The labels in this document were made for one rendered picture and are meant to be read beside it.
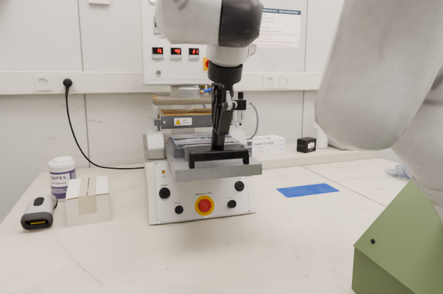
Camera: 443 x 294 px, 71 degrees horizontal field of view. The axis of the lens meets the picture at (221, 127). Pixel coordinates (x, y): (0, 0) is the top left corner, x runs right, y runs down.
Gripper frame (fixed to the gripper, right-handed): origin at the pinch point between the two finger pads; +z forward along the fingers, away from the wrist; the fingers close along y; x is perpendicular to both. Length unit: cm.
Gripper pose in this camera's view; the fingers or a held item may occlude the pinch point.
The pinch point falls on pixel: (217, 142)
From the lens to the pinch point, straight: 77.2
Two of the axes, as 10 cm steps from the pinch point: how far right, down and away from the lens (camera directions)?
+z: -0.9, 8.7, 4.8
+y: 2.5, 4.9, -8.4
